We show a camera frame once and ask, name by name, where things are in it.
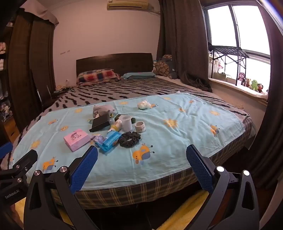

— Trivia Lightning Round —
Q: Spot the dark grey cushion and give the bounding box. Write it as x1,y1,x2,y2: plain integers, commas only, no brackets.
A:
162,55,178,79

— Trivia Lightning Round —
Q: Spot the brown spotted cushion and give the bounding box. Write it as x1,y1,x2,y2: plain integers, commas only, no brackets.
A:
153,60,172,78

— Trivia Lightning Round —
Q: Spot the purple wrapper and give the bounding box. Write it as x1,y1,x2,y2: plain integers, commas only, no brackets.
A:
89,135,104,145

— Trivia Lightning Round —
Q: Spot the light blue printed bed sheet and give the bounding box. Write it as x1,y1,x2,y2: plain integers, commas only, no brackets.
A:
9,92,246,192

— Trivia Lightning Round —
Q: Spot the brown striped blanket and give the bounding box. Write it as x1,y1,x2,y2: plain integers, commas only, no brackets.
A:
36,77,250,124

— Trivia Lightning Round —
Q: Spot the brown curtain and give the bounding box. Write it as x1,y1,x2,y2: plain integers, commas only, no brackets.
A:
249,13,283,191
157,0,214,92

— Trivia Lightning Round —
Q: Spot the dark brown wardrobe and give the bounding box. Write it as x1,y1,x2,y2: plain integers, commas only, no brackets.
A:
7,9,59,133

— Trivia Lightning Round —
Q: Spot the black box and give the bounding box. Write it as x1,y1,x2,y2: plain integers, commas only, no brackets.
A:
89,113,110,133

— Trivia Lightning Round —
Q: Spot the metal chair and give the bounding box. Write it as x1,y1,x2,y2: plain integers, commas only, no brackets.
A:
36,85,64,108

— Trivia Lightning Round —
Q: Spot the teal pillow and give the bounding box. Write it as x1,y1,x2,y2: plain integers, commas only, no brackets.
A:
120,72,156,80

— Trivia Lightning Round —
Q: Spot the white fluffy ball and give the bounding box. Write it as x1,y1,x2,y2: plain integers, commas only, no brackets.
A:
137,100,156,110

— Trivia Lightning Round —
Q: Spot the white tape roll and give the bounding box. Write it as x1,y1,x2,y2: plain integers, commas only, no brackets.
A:
134,122,146,133

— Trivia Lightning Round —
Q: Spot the brown plaid mattress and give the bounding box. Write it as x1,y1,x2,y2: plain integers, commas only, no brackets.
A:
51,115,253,209

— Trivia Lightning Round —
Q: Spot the pink box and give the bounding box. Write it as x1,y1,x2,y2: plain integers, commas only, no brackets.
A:
64,129,91,152

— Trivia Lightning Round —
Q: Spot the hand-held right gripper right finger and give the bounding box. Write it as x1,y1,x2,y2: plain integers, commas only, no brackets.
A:
186,145,260,230

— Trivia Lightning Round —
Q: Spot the translucent white cup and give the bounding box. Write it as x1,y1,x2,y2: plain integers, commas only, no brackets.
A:
120,116,134,131

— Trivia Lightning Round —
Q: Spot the wall air conditioner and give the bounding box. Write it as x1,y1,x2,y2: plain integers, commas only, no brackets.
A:
107,0,149,10

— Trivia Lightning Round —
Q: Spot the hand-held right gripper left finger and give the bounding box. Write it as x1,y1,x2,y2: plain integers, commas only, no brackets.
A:
23,145,100,230

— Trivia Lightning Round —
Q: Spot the black metal rack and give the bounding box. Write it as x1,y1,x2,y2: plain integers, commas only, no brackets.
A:
209,45,250,87

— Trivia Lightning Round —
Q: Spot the yellow bottle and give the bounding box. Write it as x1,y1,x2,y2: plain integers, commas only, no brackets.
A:
107,120,123,135

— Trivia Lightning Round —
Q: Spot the yellow fluffy blanket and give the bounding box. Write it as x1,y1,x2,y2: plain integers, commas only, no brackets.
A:
13,190,209,230

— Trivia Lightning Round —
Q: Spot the small black case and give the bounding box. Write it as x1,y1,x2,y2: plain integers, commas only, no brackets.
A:
114,114,133,122

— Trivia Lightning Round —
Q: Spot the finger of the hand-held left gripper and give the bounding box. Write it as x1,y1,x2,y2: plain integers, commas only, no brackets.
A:
10,149,38,178
0,142,14,171

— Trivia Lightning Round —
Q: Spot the beige box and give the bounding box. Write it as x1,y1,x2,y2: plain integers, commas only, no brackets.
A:
217,73,236,84

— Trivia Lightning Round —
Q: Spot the black scrunchie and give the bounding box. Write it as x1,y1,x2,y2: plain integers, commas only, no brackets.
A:
119,131,141,147

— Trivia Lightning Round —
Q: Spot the window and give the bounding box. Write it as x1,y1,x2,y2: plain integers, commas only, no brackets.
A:
204,4,272,89

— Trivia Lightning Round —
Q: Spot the blue wipes packet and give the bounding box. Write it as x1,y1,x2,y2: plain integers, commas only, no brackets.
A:
97,130,122,152

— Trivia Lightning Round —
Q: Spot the checkered pillow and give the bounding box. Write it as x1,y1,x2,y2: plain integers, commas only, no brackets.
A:
76,69,122,85

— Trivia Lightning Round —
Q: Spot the grey plush toy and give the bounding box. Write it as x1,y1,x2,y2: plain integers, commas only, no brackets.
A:
92,104,117,117

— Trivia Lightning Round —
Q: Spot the dark wooden headboard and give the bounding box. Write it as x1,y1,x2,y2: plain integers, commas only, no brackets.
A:
76,53,154,78

